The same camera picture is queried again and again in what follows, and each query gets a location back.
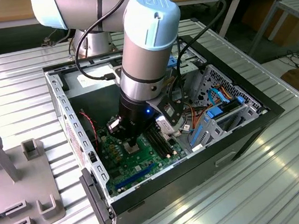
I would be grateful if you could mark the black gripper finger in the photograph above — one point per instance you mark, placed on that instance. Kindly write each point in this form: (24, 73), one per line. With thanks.
(114, 126)
(146, 132)

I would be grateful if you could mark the black case fan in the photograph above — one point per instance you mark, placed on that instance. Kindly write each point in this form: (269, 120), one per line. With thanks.
(88, 134)

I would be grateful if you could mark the large brown cardboard box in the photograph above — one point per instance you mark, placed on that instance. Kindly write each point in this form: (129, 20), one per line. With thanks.
(287, 28)

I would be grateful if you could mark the grey metal frame table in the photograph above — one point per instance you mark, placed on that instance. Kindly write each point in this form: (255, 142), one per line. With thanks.
(296, 3)

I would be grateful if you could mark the black plastic case panel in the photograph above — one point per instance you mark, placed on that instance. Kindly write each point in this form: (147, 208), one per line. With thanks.
(94, 198)

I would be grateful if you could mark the blue expansion slot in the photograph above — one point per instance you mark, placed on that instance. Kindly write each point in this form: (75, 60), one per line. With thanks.
(135, 177)

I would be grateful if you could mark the wooden workbench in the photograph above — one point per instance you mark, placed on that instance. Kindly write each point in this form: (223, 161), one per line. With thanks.
(0, 14)

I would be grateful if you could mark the grey power supply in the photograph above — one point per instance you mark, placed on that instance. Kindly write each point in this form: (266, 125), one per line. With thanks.
(95, 107)

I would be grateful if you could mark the black camera bracket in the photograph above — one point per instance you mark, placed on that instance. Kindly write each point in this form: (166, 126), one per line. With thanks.
(158, 104)

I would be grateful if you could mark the green motherboard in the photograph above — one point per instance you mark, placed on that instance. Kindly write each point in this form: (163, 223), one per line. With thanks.
(141, 164)

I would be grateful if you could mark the blue disk carrier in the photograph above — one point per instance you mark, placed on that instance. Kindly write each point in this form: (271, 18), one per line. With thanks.
(214, 112)

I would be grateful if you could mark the grey parts rack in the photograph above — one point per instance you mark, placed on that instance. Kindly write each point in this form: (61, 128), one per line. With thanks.
(26, 183)

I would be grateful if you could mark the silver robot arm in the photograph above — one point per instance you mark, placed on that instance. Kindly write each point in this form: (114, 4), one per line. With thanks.
(145, 51)

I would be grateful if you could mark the grey disk bay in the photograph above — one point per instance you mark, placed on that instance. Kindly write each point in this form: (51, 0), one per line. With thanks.
(222, 132)

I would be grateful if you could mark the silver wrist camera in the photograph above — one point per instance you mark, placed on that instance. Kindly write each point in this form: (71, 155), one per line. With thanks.
(167, 124)

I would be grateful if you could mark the black PC case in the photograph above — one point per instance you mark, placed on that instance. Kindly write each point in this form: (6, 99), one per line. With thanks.
(174, 192)

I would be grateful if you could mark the blue drive latch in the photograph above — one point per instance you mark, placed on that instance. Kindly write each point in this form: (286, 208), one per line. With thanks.
(172, 62)

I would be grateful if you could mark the white power connector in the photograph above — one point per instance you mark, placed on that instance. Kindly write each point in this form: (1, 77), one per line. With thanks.
(103, 139)

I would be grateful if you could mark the CPU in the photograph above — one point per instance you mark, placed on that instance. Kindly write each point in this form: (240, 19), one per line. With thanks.
(129, 151)

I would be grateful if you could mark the black square chip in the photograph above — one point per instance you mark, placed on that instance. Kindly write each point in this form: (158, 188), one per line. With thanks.
(116, 174)

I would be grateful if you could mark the blue carrier rail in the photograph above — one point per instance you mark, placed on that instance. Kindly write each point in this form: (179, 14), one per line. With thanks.
(197, 135)

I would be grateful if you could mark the black RAM slot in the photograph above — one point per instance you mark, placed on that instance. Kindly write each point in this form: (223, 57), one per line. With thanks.
(162, 146)
(165, 145)
(155, 149)
(158, 148)

